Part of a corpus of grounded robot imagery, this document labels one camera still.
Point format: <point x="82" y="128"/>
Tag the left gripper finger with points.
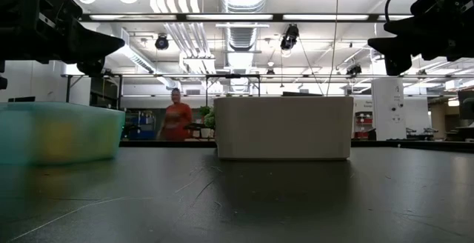
<point x="90" y="68"/>
<point x="96" y="46"/>

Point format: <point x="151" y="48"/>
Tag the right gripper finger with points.
<point x="396" y="44"/>
<point x="398" y="66"/>

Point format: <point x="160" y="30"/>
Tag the teal plastic bin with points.
<point x="59" y="132"/>

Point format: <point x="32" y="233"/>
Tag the white plastic bin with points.
<point x="283" y="128"/>

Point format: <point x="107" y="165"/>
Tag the black ceiling spot lamp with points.
<point x="353" y="69"/>
<point x="289" y="37"/>
<point x="161" y="42"/>

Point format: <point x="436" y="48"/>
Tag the white square pillar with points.
<point x="388" y="109"/>

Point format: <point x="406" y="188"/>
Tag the red shelf unit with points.
<point x="363" y="124"/>

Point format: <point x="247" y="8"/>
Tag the blue storage bins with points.
<point x="142" y="124"/>

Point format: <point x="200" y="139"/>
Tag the dark computer monitor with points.
<point x="466" y="104"/>

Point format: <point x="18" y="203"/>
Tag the person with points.
<point x="176" y="119"/>

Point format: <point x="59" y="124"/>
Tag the green succulent plant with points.
<point x="209" y="119"/>

